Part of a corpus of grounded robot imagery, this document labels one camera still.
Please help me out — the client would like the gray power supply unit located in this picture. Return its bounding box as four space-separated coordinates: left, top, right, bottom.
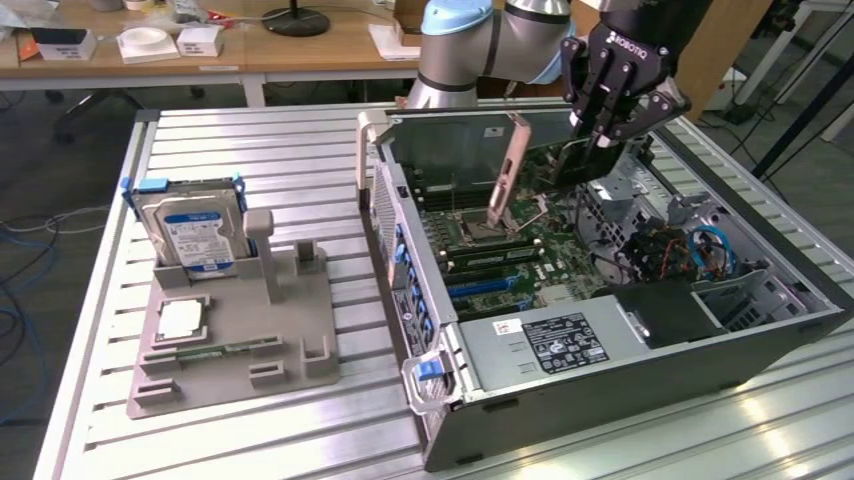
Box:
456 294 652 394

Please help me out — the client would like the blue case release latch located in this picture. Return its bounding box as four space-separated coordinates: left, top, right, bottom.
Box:
412 357 444 384

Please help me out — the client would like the blue wire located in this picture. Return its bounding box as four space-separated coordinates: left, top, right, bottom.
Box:
689 226 739 274

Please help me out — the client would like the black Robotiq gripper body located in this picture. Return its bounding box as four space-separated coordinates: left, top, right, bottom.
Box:
577 7 683 135

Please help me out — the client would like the wooden desk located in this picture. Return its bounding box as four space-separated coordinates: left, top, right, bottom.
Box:
0 0 608 109

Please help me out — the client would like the silver CPU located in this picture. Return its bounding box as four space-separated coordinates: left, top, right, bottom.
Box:
156 301 205 337

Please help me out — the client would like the black open PC case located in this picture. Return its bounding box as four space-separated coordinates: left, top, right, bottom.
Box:
354 97 854 474

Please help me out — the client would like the white box with dark lid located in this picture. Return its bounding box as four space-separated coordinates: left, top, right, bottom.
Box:
34 27 98 62

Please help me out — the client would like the black fan shroud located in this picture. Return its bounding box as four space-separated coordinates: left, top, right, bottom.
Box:
616 282 727 350

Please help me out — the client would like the green motherboard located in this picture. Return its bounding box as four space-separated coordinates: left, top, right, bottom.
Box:
405 164 621 321

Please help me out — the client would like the gray plastic parts rack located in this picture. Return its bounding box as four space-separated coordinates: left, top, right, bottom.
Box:
124 208 341 421

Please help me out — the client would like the black wire bundle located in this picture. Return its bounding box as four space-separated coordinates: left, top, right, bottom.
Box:
585 227 668 297

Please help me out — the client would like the Nvidia graphics card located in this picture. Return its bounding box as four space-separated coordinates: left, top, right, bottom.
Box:
485 110 632 234

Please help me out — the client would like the white paper stack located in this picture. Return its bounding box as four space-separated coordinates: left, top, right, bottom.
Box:
366 22 424 63

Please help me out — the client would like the CPU socket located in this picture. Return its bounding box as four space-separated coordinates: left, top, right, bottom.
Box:
455 208 512 246

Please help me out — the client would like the white tape roll box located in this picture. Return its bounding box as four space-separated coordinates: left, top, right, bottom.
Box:
116 26 182 64

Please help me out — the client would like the gray metal disk bay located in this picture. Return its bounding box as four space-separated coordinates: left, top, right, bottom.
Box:
689 269 809 334

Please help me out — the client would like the black round lamp base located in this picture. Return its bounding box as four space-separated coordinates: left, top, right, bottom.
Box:
261 0 332 37

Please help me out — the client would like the green RAM stick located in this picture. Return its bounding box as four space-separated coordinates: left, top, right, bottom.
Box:
152 341 278 360

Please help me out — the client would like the brown cardboard box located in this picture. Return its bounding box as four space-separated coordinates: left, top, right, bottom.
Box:
392 0 428 35

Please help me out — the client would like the red wire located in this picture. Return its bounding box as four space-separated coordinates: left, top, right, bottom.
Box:
659 239 688 281

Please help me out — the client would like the metal socket cover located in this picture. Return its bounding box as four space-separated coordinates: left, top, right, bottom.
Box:
512 195 556 236

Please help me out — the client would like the white labelled cardboard box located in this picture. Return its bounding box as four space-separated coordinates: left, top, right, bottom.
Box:
174 24 225 58

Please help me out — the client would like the blue expansion slot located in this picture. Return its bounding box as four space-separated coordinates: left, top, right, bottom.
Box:
447 277 520 300

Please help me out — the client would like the hard disk in blue caddy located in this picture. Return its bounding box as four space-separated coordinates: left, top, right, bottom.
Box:
118 174 249 281

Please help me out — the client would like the black office chair base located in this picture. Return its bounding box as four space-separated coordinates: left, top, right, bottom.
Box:
44 89 145 147

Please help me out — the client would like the perforated metal drive cage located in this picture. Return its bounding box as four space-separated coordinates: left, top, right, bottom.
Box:
576 134 675 251

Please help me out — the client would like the RAM stick with white label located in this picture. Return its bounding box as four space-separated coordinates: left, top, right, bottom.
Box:
447 243 545 270

